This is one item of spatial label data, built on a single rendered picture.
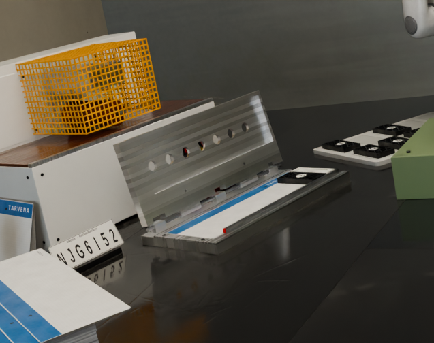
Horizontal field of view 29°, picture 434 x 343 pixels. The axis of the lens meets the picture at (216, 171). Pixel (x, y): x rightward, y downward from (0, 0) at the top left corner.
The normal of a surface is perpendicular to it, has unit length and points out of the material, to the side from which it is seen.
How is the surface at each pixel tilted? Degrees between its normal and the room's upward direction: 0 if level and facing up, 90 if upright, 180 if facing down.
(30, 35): 90
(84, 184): 90
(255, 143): 79
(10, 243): 69
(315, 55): 90
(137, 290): 0
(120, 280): 0
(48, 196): 90
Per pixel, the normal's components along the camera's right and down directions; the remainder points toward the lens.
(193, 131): 0.68, -0.16
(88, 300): -0.18, -0.95
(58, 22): 0.87, -0.05
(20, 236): -0.73, -0.06
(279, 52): -0.45, 0.30
